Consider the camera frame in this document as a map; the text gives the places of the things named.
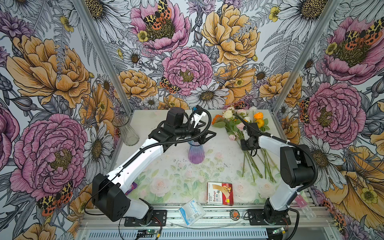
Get blue purple glass vase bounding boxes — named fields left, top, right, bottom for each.
left=188, top=141, right=205, bottom=165

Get pink rose flower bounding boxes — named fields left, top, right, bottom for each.
left=237, top=109, right=248, bottom=118

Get cream white rose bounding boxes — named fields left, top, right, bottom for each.
left=223, top=109, right=234, bottom=120

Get pink carnation stem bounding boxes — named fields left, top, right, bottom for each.
left=226, top=121, right=256, bottom=182

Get orange gerbera flower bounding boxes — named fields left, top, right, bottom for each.
left=212, top=115, right=226, bottom=128

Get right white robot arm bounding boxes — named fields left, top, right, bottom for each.
left=241, top=127, right=319, bottom=224

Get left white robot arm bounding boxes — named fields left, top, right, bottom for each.
left=90, top=106, right=216, bottom=225

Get clear ribbed glass vase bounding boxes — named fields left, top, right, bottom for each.
left=113, top=115, right=139, bottom=146

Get orange yellow flower stems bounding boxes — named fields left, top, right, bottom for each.
left=237, top=115, right=277, bottom=184

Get red bandage box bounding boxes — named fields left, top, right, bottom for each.
left=207, top=182, right=234, bottom=206

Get pink snack packet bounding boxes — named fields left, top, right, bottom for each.
left=125, top=182, right=138, bottom=195

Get white blue tissue pack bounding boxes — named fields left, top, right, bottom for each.
left=179, top=199, right=206, bottom=228

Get pink clear plastic tube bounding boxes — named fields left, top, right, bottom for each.
left=295, top=195, right=317, bottom=220

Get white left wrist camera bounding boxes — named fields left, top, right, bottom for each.
left=191, top=111, right=207, bottom=128

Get left black corrugated cable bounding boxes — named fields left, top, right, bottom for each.
left=115, top=105, right=213, bottom=176

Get black corrugated cable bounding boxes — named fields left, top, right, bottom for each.
left=233, top=113, right=318, bottom=193
left=115, top=105, right=213, bottom=176

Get right black corrugated cable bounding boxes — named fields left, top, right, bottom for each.
left=233, top=113, right=318, bottom=193

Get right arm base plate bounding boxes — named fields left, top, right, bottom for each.
left=244, top=209, right=292, bottom=226

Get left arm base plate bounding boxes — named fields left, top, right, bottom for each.
left=124, top=210, right=168, bottom=227

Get slotted white cable duct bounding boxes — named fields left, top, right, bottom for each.
left=84, top=229, right=269, bottom=240

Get left aluminium corner post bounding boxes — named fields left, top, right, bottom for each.
left=74, top=1, right=134, bottom=116

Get aluminium corner post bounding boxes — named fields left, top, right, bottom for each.
left=271, top=0, right=342, bottom=114
left=74, top=1, right=134, bottom=116

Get right aluminium corner post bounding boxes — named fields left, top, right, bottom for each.
left=271, top=0, right=342, bottom=114

